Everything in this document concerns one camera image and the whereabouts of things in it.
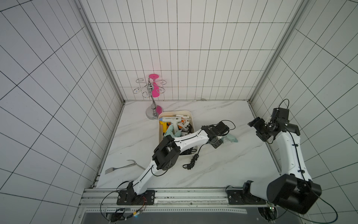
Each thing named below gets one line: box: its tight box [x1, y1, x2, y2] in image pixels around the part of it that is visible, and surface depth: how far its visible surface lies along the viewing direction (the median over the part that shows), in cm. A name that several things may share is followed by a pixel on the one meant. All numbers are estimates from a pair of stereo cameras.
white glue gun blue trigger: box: [159, 116, 182, 133], surface depth 99 cm
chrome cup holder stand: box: [132, 77, 167, 120], surface depth 96 cm
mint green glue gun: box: [163, 123, 183, 139], surface depth 96 cm
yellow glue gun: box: [159, 120, 168, 134], surface depth 100 cm
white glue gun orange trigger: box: [176, 120, 190, 133], surface depth 102 cm
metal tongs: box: [104, 159, 146, 175], surface depth 85 cm
